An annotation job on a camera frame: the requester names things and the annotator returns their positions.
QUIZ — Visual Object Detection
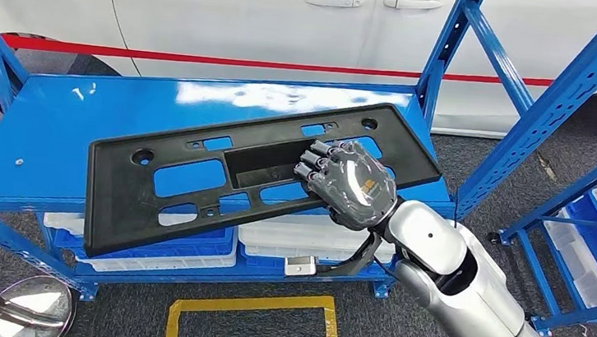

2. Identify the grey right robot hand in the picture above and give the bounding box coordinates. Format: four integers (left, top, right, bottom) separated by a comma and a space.
287, 135, 405, 237

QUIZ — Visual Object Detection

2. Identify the black plastic license plate frame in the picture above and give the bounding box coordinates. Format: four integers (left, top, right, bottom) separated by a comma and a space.
77, 75, 450, 292

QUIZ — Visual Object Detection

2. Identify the blue metal shelf rack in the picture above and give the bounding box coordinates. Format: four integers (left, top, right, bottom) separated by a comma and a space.
0, 0, 597, 337
479, 118, 597, 337

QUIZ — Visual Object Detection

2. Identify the white car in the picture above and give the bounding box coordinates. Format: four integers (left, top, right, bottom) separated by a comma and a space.
0, 0, 597, 149

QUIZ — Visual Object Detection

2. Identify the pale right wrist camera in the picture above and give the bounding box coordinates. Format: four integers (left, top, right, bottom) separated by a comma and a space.
282, 253, 320, 279

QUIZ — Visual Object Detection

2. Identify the thin black antenna wire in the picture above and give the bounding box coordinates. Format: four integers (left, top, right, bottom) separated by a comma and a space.
450, 187, 462, 228

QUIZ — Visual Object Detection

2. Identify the chrome stanchion post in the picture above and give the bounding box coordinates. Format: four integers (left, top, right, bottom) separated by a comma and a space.
0, 271, 80, 337

